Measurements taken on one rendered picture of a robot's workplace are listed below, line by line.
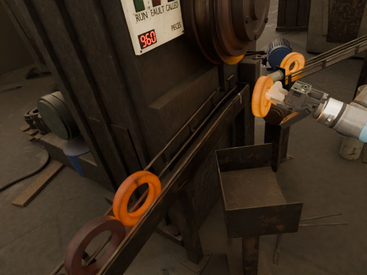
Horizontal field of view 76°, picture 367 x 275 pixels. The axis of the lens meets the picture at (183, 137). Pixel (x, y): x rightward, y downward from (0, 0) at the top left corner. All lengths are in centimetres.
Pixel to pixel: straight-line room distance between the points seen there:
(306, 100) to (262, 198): 36
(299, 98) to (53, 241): 162
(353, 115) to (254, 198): 40
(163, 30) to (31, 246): 155
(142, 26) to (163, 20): 11
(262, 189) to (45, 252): 139
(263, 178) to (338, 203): 86
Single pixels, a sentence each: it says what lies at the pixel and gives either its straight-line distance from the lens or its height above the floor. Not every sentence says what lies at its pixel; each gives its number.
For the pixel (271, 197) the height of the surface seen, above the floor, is 60.
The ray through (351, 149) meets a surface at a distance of 197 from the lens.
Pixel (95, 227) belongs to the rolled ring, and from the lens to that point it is 71.
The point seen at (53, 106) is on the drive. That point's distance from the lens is 191.
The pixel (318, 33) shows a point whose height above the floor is 29.
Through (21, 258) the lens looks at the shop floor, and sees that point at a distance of 189.
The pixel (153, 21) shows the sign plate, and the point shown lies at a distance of 87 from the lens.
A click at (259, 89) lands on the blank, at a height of 88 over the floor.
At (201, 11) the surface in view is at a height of 114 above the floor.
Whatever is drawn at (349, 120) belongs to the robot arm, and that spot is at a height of 81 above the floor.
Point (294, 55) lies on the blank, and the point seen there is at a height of 77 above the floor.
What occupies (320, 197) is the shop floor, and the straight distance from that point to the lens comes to 171.
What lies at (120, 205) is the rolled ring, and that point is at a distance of 75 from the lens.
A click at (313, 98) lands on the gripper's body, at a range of 89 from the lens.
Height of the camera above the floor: 126
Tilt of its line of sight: 35 degrees down
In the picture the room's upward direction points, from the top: 11 degrees counter-clockwise
